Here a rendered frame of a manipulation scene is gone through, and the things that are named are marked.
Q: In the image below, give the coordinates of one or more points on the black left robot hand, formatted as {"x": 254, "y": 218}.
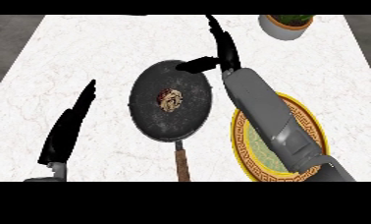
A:
{"x": 63, "y": 133}

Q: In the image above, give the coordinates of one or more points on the yellow patterned plate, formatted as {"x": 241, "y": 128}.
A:
{"x": 261, "y": 156}

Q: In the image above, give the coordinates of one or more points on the brown swirl cupcake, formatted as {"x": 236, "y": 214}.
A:
{"x": 170, "y": 99}

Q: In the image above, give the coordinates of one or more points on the dark grey frying pan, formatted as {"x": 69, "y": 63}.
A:
{"x": 170, "y": 103}

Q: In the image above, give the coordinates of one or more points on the potted green plant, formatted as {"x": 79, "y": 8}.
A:
{"x": 286, "y": 25}

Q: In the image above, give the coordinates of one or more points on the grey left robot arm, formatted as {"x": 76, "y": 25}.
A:
{"x": 54, "y": 173}

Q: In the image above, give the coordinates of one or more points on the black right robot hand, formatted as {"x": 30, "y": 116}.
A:
{"x": 228, "y": 51}

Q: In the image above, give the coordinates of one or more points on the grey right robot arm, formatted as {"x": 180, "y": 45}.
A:
{"x": 281, "y": 126}

